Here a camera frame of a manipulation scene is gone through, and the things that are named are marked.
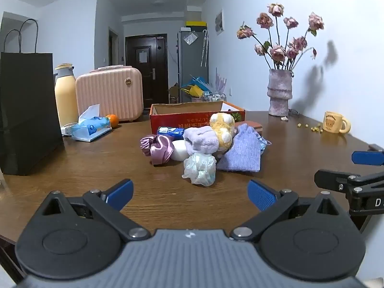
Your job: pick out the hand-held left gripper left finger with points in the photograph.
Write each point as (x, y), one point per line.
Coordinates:
(120, 195)

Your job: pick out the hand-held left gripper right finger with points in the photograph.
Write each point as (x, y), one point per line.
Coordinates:
(261, 195)

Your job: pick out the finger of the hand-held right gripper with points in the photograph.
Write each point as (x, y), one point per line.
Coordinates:
(327, 177)
(364, 158)

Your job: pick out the purple knit pouch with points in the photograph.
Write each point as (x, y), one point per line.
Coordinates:
(243, 153)

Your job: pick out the light blue soft cloth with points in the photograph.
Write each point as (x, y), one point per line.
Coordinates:
(263, 145)

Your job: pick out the purple satin scrunchie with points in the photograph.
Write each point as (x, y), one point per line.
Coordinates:
(162, 151)

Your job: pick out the yellow white plush toy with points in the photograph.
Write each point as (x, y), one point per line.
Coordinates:
(222, 126)

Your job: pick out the lilac fluffy headband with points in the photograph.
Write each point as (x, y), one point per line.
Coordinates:
(199, 144)

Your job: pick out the blue pocket tissue pack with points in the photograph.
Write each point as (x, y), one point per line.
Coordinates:
(171, 131)

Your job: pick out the red cardboard box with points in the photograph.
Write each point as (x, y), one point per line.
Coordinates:
(192, 122)

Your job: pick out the yellow bear mug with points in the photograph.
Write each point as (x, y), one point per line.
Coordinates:
(331, 122)

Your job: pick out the scattered yellow popcorn bits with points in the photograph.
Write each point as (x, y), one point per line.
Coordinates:
(314, 129)

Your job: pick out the blue tissue box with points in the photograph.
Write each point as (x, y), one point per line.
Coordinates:
(90, 129)

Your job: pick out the orange mandarin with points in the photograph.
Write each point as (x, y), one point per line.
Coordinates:
(113, 121)

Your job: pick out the purple textured vase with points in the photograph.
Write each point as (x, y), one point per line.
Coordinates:
(279, 93)

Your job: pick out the pink ribbed suitcase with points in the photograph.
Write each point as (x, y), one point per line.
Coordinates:
(108, 96)

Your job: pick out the trolley rack with bottles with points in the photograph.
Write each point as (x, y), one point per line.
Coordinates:
(213, 97)

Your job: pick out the yellow thermos jug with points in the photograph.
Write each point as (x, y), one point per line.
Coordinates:
(66, 96)

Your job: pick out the brown floor cardboard box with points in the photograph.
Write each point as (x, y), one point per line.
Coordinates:
(174, 93)

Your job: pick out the pink plastic bucket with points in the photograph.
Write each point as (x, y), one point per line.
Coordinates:
(196, 99)

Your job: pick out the purple feather decoration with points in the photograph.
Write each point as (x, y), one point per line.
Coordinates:
(220, 84)

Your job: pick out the dark wooden entrance door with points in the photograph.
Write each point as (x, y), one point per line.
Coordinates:
(147, 75)

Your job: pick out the pile of blue yellow bags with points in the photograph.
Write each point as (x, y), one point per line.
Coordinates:
(196, 88)

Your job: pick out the black paper bag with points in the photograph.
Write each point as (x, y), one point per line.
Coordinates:
(27, 111)

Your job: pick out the dried pink roses bouquet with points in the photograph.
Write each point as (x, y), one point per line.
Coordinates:
(279, 52)

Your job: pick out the grey refrigerator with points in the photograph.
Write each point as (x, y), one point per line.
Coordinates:
(192, 66)

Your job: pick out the dark side door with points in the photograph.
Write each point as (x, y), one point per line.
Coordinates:
(111, 48)

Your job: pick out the folded pale umbrella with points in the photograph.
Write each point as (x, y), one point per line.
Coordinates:
(204, 51)

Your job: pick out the clear plastic document pouch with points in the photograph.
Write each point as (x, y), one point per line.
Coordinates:
(190, 38)

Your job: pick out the yellow black box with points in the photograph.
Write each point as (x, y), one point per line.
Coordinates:
(195, 23)

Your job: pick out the white wall panel box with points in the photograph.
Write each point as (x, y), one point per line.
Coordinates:
(219, 21)

